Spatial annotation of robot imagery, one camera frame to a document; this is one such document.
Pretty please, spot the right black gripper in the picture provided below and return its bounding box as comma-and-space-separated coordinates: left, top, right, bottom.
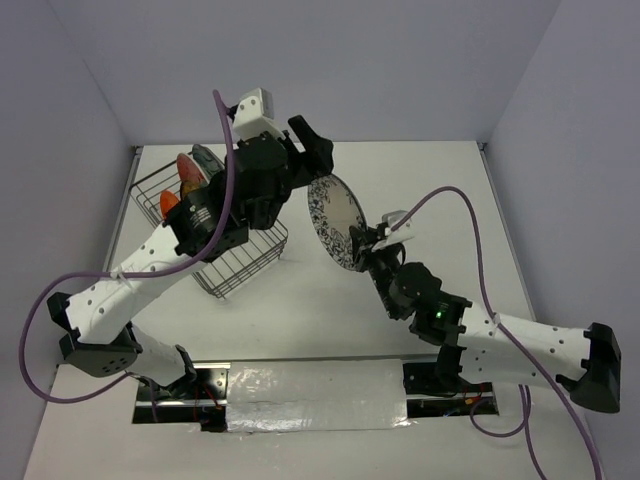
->
349, 221, 401, 318

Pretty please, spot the blue white floral plate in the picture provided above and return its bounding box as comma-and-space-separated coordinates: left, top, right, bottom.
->
307, 174, 366, 271

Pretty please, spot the red teal floral plate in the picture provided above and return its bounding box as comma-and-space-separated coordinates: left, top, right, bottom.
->
176, 153, 207, 186

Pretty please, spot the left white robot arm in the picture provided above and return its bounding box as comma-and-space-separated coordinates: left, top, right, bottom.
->
47, 116, 334, 399

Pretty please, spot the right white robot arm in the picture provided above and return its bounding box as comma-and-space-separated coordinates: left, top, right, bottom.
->
349, 226, 621, 414

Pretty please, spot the dark green plate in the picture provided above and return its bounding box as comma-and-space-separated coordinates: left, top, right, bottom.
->
190, 144, 225, 178

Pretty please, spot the yellow patterned small plate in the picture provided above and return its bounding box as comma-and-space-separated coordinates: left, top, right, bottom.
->
180, 181, 201, 198

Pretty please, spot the orange small plate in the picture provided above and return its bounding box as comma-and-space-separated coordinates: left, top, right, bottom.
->
159, 190, 180, 220

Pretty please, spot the silver tape sheet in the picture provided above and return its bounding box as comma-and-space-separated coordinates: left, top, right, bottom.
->
226, 359, 409, 433

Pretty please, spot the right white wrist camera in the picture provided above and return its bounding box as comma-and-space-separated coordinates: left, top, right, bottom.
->
372, 210, 414, 251

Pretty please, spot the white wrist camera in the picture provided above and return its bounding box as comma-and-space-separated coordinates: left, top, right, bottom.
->
372, 210, 414, 251
232, 88, 283, 141

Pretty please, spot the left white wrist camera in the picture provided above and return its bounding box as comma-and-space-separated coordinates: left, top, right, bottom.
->
232, 88, 283, 141

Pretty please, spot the grey wire dish rack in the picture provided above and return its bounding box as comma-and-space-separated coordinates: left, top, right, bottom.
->
130, 161, 289, 300

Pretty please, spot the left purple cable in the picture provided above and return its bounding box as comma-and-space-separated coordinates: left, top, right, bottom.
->
20, 89, 237, 403

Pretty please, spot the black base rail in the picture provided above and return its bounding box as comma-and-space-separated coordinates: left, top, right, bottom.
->
132, 356, 498, 434

